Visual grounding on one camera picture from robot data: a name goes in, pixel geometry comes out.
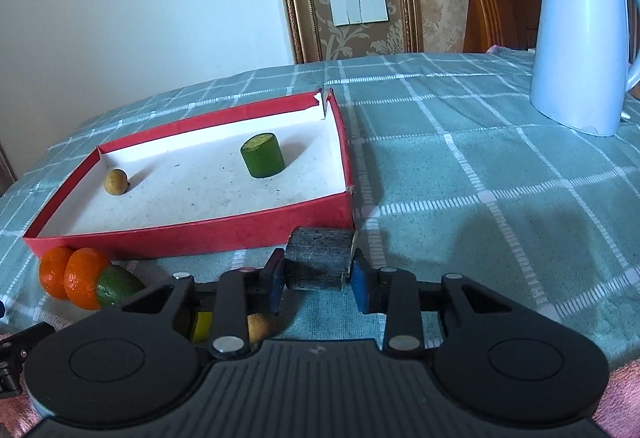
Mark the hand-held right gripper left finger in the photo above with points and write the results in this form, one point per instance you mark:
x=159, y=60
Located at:
x=275, y=280

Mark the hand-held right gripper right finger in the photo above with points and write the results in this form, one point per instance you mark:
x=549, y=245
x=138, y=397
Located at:
x=361, y=289

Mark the dark cut cylinder piece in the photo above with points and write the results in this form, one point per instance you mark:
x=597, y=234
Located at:
x=317, y=260

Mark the small tan potato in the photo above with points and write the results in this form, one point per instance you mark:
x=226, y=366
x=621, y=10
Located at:
x=261, y=327

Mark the orange tangerine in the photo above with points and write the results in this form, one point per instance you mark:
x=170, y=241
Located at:
x=51, y=274
x=84, y=279

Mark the red cardboard box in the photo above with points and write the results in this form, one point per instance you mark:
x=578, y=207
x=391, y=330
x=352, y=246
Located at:
x=190, y=230

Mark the green lime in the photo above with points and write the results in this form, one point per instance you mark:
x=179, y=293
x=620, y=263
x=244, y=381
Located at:
x=117, y=285

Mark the yellow fruit piece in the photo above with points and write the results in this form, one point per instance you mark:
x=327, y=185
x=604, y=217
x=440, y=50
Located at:
x=202, y=327

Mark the green cucumber piece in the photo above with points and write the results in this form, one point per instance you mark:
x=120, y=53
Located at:
x=262, y=157

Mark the green plaid bedspread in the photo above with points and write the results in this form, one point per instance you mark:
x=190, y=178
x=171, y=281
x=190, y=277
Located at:
x=475, y=178

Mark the small round tan longan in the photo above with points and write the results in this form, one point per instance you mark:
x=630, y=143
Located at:
x=115, y=181

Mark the pile of clothes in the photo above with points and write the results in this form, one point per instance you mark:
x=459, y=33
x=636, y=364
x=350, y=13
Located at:
x=494, y=49

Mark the pale blue electric kettle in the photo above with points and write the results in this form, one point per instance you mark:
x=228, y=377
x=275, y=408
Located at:
x=580, y=43

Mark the white wall switch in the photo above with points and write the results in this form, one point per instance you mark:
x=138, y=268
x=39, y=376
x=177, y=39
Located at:
x=359, y=9

